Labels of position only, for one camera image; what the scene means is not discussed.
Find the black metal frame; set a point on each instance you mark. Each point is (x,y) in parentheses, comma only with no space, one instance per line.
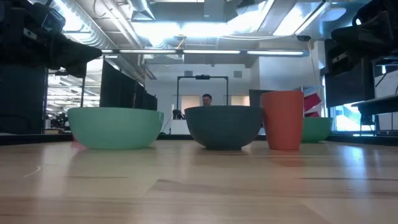
(178,93)

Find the red and white rack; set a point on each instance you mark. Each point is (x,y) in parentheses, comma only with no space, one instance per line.
(311,101)

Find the mint green bowl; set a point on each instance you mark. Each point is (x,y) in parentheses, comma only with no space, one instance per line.
(115,127)

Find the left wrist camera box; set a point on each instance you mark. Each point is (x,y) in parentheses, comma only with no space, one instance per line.
(53,19)

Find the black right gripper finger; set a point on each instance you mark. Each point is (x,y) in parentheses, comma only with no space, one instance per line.
(351,35)

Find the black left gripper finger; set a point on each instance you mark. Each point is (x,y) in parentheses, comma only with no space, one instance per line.
(77,70)
(74,53)

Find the person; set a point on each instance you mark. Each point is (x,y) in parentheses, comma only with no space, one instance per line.
(207,99)

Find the black partition panels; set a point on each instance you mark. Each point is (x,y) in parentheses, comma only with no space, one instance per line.
(124,90)

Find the dark side table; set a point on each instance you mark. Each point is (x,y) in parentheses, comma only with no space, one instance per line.
(377,105)

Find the white cabinet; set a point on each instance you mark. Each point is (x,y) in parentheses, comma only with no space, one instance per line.
(178,127)

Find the ceiling security camera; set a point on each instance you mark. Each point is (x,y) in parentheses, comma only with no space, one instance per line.
(303,38)

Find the dark window blind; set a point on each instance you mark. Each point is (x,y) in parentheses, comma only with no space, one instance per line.
(348,87)

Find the long ceiling light bar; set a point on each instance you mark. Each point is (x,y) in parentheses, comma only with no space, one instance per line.
(211,52)

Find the dark monitor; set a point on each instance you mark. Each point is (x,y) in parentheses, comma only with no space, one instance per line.
(255,98)

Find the orange plastic cup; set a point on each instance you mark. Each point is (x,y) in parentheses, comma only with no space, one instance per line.
(283,121)

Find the dark column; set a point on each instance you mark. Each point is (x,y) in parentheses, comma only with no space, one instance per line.
(21,99)

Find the dark grey bowl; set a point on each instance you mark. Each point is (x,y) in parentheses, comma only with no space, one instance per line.
(224,127)

